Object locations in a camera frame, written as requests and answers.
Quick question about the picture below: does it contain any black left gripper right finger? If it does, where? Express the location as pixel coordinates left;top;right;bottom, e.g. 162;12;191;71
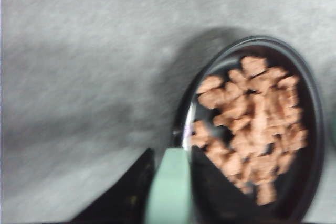
191;146;272;223

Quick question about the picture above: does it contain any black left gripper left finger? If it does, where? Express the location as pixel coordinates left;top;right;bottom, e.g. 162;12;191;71
70;148;155;223

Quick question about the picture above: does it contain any teal green pan handle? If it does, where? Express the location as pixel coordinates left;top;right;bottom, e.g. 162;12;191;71
143;148;192;223

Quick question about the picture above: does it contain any brown beef pieces pile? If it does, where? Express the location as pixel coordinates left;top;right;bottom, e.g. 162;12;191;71
190;56;308;205

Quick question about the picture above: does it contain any black frying pan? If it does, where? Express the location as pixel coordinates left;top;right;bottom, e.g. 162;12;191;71
172;36;327;221

